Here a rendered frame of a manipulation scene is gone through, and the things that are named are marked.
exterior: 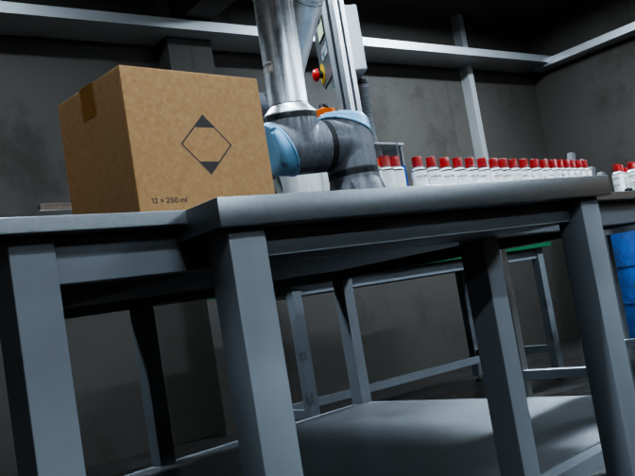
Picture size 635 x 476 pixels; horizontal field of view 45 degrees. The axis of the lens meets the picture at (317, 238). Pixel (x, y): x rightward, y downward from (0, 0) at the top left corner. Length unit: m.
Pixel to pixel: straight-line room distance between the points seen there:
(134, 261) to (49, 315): 0.15
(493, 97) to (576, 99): 0.73
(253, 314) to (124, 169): 0.42
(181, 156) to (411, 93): 4.87
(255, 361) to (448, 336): 4.96
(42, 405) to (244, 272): 0.30
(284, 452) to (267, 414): 0.06
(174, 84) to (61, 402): 0.64
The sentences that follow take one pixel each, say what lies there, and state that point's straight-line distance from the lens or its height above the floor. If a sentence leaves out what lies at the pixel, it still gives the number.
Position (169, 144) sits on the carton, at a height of 0.98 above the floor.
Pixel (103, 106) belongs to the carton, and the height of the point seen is 1.07.
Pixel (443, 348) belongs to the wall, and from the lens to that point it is 5.92.
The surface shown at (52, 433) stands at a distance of 1.00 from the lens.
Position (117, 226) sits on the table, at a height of 0.81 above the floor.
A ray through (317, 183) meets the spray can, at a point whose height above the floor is 1.00.
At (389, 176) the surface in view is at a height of 1.02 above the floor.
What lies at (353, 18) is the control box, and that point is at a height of 1.43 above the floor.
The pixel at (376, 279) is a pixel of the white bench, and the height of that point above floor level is 0.73.
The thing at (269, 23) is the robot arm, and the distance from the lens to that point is 1.71.
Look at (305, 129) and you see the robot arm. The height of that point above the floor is 1.03.
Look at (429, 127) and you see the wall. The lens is 6.21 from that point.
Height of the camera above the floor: 0.68
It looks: 5 degrees up
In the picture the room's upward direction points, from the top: 9 degrees counter-clockwise
